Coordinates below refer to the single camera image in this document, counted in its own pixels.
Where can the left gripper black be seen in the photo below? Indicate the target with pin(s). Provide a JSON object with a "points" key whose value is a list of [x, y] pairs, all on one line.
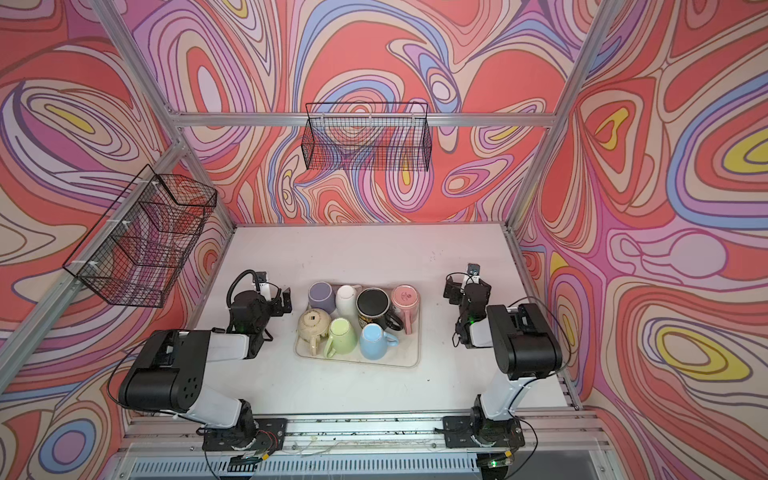
{"points": [[280, 300]]}

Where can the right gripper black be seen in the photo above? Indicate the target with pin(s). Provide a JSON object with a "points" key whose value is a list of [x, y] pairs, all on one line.
{"points": [[458, 289]]}

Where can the pink mug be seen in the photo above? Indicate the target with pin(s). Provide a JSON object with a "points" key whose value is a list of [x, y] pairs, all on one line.
{"points": [[406, 299]]}

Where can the black skull mug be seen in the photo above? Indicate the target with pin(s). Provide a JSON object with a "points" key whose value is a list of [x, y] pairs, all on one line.
{"points": [[374, 306]]}

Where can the light blue mug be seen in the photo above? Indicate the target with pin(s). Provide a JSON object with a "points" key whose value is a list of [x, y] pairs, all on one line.
{"points": [[374, 342]]}

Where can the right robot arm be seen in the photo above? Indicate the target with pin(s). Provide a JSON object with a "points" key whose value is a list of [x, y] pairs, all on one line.
{"points": [[525, 350]]}

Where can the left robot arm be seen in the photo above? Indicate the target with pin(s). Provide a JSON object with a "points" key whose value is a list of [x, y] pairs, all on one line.
{"points": [[168, 374]]}

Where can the purple mug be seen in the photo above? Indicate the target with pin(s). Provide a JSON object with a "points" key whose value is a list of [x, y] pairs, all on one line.
{"points": [[321, 296]]}

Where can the white mug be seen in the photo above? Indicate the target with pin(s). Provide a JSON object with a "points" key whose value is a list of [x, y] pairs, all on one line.
{"points": [[345, 301]]}

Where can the green mug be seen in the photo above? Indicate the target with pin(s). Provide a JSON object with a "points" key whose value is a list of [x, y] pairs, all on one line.
{"points": [[342, 338]]}

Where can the beige ceramic teapot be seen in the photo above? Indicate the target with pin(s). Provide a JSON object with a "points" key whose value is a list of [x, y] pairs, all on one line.
{"points": [[313, 326]]}

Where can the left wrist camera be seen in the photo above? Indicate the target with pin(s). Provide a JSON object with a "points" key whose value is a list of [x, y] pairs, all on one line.
{"points": [[263, 286]]}

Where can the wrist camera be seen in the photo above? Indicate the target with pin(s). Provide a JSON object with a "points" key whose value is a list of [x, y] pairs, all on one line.
{"points": [[263, 286], [472, 273]]}

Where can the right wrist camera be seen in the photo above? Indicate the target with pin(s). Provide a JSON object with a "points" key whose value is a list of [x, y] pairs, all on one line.
{"points": [[472, 273]]}

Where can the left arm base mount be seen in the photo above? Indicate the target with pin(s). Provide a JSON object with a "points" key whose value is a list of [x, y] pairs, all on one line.
{"points": [[260, 435]]}

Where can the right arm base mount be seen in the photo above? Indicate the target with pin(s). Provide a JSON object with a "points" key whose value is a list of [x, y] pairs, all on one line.
{"points": [[469, 432]]}

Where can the black wire basket left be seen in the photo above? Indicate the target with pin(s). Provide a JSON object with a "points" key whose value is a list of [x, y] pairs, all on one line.
{"points": [[146, 247]]}

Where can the black wire basket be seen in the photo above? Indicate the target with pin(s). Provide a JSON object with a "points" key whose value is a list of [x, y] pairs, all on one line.
{"points": [[367, 136], [146, 247]]}

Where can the black wire basket back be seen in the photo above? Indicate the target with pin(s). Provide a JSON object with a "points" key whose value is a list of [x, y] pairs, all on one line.
{"points": [[367, 136]]}

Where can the aluminium front rail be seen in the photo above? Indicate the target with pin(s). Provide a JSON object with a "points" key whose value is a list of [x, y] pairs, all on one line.
{"points": [[553, 429]]}

